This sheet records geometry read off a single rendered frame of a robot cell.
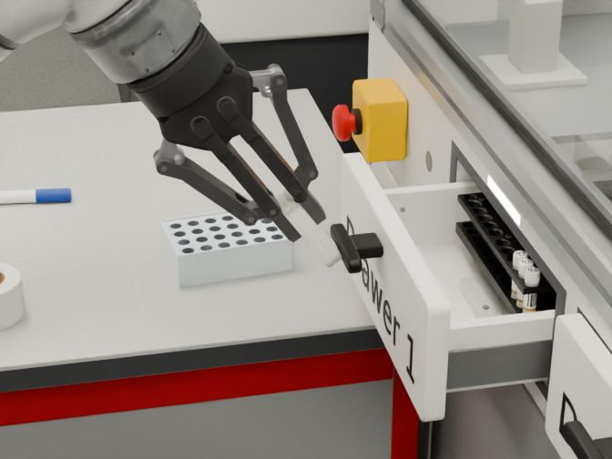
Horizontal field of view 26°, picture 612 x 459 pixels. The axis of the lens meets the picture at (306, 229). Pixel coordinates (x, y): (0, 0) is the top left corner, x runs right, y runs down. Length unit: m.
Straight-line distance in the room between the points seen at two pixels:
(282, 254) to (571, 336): 0.47
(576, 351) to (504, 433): 0.26
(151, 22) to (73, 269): 0.49
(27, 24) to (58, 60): 3.20
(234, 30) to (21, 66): 2.31
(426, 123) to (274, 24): 0.58
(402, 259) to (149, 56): 0.26
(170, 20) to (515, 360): 0.38
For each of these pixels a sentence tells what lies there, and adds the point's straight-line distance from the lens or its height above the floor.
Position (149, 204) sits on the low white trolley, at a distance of 1.54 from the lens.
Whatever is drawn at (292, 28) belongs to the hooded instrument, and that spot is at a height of 0.82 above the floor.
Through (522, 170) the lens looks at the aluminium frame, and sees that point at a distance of 1.10.
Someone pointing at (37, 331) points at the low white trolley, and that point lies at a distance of 1.31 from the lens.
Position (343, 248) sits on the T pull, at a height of 0.91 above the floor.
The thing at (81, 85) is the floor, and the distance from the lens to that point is 3.98.
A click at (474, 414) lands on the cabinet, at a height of 0.69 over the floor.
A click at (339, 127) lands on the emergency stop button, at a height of 0.88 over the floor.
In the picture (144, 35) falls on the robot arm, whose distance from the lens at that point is 0.98.
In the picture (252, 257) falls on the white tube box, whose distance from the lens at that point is 1.37.
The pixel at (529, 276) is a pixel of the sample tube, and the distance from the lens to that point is 1.09.
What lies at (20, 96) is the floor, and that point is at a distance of 3.93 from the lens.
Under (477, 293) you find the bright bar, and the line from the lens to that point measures 1.19.
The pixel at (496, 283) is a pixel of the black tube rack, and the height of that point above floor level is 0.87.
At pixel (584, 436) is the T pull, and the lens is 0.91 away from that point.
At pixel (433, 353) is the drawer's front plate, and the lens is 1.03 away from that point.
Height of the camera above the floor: 1.45
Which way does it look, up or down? 28 degrees down
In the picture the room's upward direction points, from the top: straight up
